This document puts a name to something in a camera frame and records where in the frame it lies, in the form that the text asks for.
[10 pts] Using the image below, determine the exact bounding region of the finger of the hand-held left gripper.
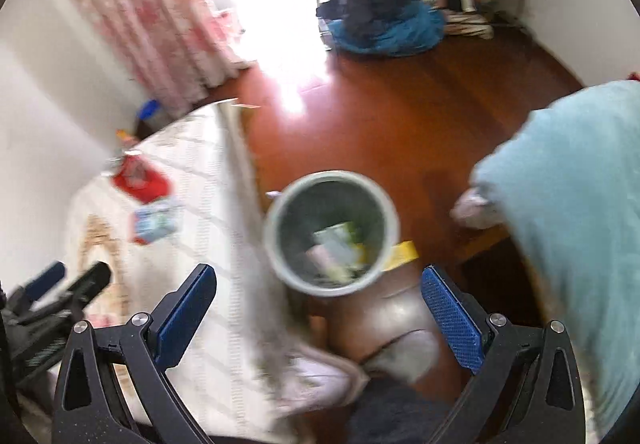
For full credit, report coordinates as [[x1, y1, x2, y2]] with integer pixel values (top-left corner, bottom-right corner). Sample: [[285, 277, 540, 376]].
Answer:
[[20, 261, 112, 325], [9, 261, 67, 305]]

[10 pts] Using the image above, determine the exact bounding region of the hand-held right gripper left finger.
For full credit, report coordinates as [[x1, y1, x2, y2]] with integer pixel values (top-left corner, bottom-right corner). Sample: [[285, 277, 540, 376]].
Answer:
[[52, 263, 218, 444]]

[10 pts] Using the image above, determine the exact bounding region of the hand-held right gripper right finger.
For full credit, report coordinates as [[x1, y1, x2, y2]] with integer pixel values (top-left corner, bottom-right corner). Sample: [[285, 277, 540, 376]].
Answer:
[[421, 265, 586, 444]]

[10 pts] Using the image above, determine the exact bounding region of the yellow snack packet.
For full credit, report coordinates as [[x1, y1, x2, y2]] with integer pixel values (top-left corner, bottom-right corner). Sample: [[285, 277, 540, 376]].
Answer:
[[382, 240, 420, 271]]

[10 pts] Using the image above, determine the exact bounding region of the green and white box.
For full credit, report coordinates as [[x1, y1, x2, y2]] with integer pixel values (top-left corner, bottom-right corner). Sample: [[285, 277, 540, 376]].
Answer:
[[312, 221, 363, 265]]

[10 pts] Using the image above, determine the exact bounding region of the round grey trash bin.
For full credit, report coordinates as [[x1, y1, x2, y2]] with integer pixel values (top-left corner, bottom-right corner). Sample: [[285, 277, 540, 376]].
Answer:
[[263, 170, 401, 297]]

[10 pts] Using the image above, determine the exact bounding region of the grey slipper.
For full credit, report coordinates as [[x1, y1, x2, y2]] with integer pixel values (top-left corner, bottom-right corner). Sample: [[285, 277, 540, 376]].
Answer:
[[362, 329, 441, 385]]

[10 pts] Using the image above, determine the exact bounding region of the blue and white milk carton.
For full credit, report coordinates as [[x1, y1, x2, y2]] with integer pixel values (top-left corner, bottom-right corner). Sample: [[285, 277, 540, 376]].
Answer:
[[131, 198, 186, 245]]

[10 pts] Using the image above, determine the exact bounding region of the person's dark trouser leg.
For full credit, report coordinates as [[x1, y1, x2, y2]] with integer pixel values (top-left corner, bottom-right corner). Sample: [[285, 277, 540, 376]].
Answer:
[[345, 374, 466, 444]]

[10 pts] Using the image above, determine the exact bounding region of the red soda can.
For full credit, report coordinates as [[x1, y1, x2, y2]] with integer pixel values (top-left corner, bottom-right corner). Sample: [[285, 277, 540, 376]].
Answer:
[[111, 155, 171, 205]]

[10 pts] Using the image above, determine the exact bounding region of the light blue blanket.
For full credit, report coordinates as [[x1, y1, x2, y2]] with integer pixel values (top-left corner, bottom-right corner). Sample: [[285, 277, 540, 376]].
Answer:
[[470, 81, 640, 440]]

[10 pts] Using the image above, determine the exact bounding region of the jar with blue lid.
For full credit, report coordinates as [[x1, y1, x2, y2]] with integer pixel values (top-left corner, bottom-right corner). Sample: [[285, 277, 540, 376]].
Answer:
[[137, 100, 168, 135]]

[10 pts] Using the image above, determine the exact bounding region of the pink floral curtain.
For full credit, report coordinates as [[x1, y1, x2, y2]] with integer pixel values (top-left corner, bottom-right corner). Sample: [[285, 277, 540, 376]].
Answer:
[[45, 0, 251, 117]]

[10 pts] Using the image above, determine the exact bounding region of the pile of blue dark clothes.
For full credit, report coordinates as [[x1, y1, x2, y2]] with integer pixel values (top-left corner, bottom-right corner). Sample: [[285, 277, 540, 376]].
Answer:
[[316, 0, 446, 57]]

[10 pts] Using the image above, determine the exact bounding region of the striped cloth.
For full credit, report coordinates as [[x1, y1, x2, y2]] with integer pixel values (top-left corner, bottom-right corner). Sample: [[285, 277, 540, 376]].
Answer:
[[442, 8, 496, 40]]

